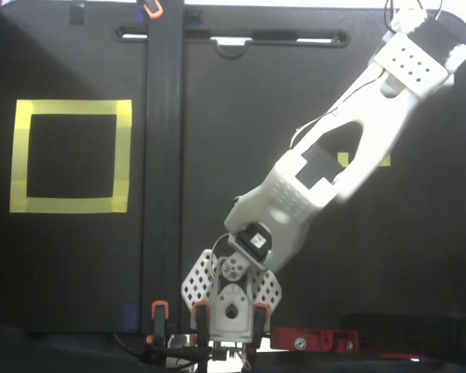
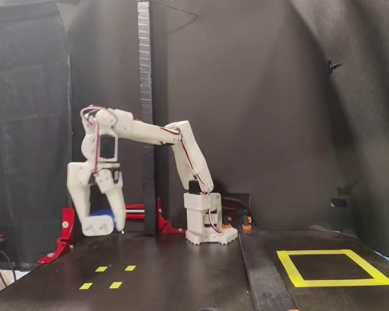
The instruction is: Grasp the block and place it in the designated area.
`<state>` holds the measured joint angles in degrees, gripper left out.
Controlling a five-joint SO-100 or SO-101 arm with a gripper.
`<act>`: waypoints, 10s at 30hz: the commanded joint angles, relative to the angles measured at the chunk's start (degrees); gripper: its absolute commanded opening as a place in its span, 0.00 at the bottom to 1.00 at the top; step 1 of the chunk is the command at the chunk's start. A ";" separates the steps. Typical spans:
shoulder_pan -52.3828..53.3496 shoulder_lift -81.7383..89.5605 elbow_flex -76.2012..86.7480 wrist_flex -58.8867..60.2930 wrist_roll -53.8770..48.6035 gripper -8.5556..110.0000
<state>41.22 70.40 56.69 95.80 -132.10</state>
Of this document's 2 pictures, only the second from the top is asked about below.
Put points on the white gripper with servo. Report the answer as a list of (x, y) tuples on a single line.
[(79, 176)]

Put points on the blue and white charger block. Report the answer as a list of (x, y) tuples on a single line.
[(97, 226)]

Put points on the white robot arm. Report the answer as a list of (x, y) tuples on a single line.
[(149, 133)]

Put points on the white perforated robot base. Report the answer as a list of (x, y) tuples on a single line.
[(228, 236)]

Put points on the red screw clamp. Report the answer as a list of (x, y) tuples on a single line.
[(136, 207)]

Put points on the orange and black spring clamp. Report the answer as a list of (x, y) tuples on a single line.
[(227, 223), (247, 224)]

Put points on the black flat strip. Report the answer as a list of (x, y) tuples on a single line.
[(262, 278)]

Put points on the black tape piece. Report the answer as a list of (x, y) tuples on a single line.
[(339, 202)]

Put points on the yellow tape square outline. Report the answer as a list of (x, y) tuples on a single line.
[(343, 282)]

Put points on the black clip on curtain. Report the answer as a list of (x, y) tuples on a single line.
[(333, 65)]

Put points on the red metal corner bracket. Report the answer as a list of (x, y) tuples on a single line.
[(162, 222), (67, 233)]

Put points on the black foam board post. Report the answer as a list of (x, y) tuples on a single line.
[(147, 64)]

